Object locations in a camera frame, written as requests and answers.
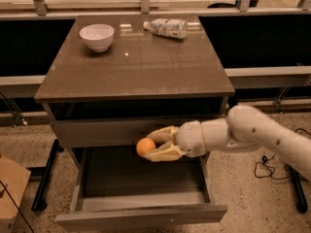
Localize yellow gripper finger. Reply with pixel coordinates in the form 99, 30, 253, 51
143, 141, 186, 162
147, 126, 178, 143

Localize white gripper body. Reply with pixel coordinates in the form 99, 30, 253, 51
176, 121, 206, 157

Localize orange fruit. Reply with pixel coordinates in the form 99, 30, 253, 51
136, 138, 156, 156

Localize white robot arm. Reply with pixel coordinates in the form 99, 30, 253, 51
143, 105, 311, 181

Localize closed top drawer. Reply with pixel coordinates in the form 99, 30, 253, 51
51, 115, 226, 149

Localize open middle drawer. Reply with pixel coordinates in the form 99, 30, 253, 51
56, 146, 227, 232

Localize grey drawer cabinet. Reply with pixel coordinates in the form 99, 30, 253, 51
33, 14, 236, 162

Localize clear plastic water bottle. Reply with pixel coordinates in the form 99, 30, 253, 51
143, 18, 188, 39

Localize white ceramic bowl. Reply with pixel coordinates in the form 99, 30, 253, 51
79, 24, 115, 52

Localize black right table leg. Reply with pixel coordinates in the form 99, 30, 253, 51
289, 167, 308, 214

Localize black table leg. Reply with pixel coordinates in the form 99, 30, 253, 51
289, 167, 308, 214
29, 139, 64, 212

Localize black left table leg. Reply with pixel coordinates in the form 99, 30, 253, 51
29, 139, 64, 212

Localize cardboard box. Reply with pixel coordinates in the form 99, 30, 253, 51
0, 155, 30, 233

